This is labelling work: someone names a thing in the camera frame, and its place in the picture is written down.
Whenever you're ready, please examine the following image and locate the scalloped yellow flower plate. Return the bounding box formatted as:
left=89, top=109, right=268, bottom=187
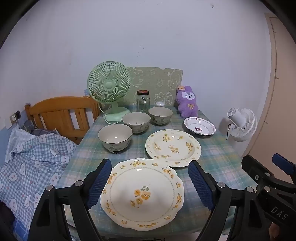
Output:
left=100, top=158, right=185, bottom=231

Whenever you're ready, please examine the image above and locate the glass jar with dark lid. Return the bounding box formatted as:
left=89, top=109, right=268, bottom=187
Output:
left=136, top=90, right=151, bottom=113

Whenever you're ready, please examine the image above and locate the pale green fan cable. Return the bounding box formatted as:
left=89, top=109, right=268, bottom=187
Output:
left=99, top=104, right=108, bottom=123

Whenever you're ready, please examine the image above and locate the beige door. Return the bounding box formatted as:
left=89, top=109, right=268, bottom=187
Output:
left=242, top=13, right=296, bottom=163

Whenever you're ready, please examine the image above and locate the small red flower plate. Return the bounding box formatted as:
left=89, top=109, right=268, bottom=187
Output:
left=184, top=117, right=216, bottom=136

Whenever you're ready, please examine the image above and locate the grey cloth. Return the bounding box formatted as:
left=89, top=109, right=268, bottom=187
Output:
left=22, top=119, right=58, bottom=137

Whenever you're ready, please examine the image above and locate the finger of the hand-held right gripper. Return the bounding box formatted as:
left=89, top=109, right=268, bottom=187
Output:
left=272, top=153, right=296, bottom=183
left=241, top=155, right=281, bottom=188

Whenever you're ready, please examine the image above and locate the plaid tablecloth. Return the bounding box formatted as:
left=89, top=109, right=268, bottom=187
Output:
left=57, top=105, right=258, bottom=239

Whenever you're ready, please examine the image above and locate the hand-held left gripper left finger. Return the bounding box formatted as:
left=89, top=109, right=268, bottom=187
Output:
left=28, top=159, right=112, bottom=241

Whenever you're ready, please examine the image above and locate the blue checked printed blanket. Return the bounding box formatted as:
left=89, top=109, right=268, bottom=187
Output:
left=0, top=128, right=78, bottom=232

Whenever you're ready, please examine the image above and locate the grey floral ceramic bowl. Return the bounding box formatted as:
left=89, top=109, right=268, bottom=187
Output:
left=148, top=106, right=173, bottom=126
left=122, top=112, right=151, bottom=134
left=98, top=124, right=133, bottom=153

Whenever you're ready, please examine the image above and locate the green desk fan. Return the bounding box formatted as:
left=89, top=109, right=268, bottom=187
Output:
left=87, top=61, right=132, bottom=125

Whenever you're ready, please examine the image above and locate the wooden headboard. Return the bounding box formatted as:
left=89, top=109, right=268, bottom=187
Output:
left=24, top=96, right=101, bottom=145

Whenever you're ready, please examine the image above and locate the round yellow flower plate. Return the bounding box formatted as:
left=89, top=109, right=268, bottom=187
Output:
left=145, top=129, right=202, bottom=168

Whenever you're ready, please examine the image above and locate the purple plush bunny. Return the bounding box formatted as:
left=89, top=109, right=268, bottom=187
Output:
left=175, top=85, right=199, bottom=118

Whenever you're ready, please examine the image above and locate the green printed mat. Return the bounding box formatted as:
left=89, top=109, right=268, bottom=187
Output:
left=125, top=66, right=184, bottom=107

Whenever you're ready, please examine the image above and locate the white clip fan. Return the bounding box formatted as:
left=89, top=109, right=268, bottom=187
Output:
left=225, top=107, right=258, bottom=142

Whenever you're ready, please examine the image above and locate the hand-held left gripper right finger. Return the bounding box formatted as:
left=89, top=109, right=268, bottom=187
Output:
left=188, top=160, right=271, bottom=241

